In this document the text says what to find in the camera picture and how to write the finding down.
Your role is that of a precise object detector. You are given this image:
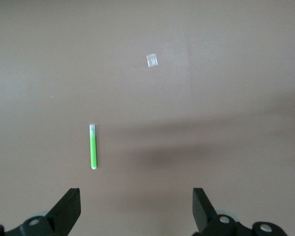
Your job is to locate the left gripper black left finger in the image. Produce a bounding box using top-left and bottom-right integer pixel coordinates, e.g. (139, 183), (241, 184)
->
(0, 188), (82, 236)

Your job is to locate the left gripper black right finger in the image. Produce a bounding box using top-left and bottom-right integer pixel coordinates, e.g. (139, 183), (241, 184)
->
(192, 187), (290, 236)

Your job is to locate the green marker pen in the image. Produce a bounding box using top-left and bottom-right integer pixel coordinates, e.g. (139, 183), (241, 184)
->
(88, 123), (99, 171)

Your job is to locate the small clear tape patch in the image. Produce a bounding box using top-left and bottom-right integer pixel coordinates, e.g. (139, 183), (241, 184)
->
(146, 53), (159, 68)

